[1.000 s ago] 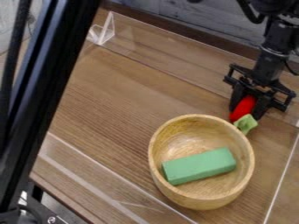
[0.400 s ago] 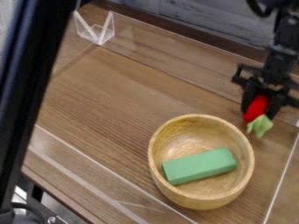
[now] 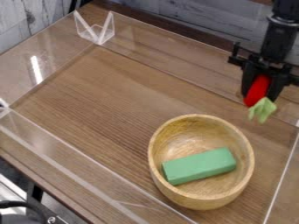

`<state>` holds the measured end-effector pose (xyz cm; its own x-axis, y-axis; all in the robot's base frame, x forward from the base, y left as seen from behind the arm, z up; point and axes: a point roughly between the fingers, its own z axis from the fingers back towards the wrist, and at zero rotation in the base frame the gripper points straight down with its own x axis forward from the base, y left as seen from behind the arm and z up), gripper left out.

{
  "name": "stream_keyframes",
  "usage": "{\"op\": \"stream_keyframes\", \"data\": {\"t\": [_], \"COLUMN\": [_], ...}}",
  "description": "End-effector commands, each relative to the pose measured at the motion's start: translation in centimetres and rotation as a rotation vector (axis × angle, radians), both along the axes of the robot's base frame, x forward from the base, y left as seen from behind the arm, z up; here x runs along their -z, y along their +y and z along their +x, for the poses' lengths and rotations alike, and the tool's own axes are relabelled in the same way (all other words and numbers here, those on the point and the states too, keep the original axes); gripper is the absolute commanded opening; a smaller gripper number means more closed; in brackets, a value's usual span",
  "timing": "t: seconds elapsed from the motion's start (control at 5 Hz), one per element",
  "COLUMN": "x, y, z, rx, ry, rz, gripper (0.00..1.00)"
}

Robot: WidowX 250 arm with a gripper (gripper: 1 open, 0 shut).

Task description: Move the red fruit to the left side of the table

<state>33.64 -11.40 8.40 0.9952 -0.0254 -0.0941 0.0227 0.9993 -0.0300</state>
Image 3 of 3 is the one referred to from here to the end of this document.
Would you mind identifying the green rectangular block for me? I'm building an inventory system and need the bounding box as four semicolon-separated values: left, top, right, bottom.
161;147;237;186

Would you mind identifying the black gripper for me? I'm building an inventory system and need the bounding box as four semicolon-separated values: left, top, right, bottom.
228;42;299;102

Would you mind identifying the clear acrylic tray wall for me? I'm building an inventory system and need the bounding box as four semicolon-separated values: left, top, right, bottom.
0;5;299;224

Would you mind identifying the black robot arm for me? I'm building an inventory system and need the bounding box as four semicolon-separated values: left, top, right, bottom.
228;0;299;107

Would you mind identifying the black cable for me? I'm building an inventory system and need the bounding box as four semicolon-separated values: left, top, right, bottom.
0;199;44;224

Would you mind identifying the wooden bowl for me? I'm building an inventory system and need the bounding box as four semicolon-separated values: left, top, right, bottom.
146;114;255;210

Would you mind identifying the red plush strawberry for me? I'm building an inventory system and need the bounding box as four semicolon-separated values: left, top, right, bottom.
243;74;276;123

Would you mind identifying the clear acrylic corner bracket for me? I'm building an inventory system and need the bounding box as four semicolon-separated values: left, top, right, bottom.
73;11;114;46

